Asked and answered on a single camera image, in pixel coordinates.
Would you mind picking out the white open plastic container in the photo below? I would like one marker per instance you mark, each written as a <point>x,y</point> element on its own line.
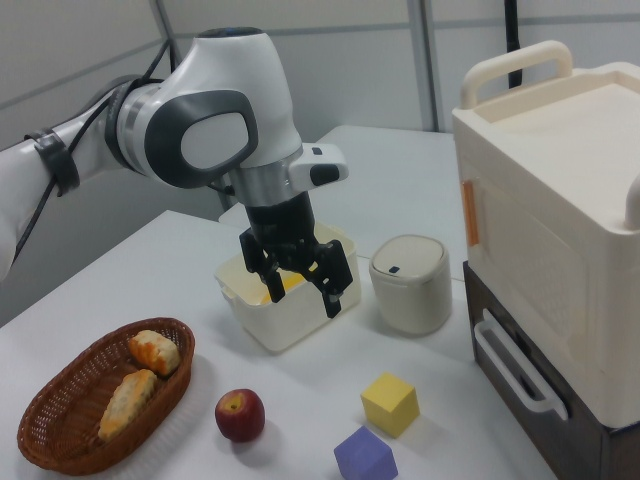
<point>280,325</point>

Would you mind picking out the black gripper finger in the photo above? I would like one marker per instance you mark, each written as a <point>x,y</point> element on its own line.
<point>265,270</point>
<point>332,280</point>

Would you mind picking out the cream plastic cabinet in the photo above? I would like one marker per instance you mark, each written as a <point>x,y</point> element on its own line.
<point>550,200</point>

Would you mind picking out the short bread piece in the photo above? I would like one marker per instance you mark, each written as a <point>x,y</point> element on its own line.
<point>155,352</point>

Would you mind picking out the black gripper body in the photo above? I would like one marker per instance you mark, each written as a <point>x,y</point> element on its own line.
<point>285,225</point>

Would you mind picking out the small cream trash can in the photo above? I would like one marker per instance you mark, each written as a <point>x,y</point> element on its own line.
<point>410,295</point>

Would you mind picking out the red apple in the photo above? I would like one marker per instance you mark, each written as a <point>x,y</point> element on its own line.
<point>240,415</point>

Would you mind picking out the dark brown drawer box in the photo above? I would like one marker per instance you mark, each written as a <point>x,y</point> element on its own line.
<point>525,370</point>

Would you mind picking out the purple cube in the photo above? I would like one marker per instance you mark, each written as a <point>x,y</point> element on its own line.
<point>365,455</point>

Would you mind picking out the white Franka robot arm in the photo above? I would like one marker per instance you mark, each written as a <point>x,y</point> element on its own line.
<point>225,90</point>

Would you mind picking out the brown wicker basket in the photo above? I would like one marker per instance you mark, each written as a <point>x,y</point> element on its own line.
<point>65,420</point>

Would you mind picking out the black pole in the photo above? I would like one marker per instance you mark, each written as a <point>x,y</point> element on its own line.
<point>513,40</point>

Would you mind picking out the long bread piece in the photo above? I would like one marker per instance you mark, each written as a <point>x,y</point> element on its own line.
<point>127,402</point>

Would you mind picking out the yellow cube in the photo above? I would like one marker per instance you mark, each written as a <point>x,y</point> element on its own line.
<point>390,405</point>

